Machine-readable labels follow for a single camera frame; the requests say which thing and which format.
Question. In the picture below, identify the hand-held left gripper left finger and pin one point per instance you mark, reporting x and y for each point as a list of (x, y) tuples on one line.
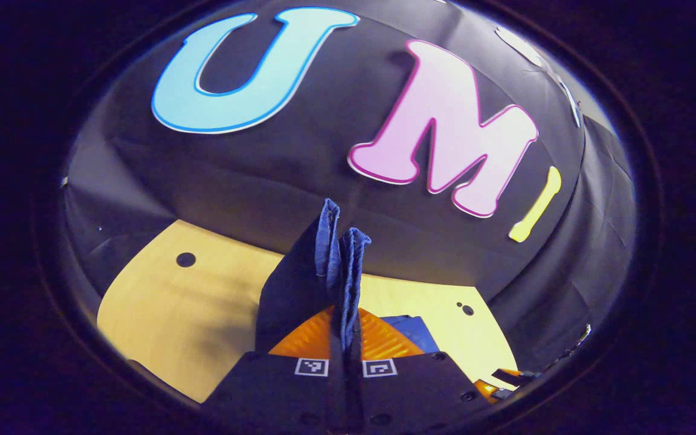
[(275, 393)]

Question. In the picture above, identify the blue jeans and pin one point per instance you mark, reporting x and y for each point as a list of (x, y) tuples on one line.
[(299, 284)]

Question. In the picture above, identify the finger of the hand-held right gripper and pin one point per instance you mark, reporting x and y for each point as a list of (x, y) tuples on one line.
[(487, 389), (514, 379)]

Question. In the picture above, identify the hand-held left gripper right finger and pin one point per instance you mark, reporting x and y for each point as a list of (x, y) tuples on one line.
[(408, 393)]

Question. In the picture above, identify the black backdrop cloth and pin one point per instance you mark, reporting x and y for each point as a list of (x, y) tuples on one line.
[(299, 169)]

